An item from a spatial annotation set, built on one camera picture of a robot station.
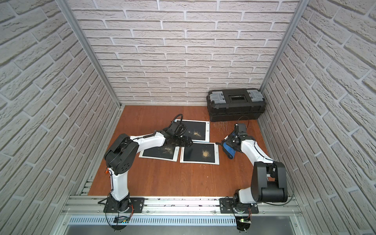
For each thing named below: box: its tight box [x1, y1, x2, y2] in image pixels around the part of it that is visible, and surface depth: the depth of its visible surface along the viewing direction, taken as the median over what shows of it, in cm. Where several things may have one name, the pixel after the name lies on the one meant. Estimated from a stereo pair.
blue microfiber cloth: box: [222, 141, 237, 160], surface depth 89 cm
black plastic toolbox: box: [206, 88, 266, 122], surface depth 102 cm
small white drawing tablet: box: [179, 141, 220, 165], surface depth 95 cm
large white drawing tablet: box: [138, 145, 180, 163], surface depth 94 cm
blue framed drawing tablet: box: [174, 119, 211, 143], surface depth 105 cm
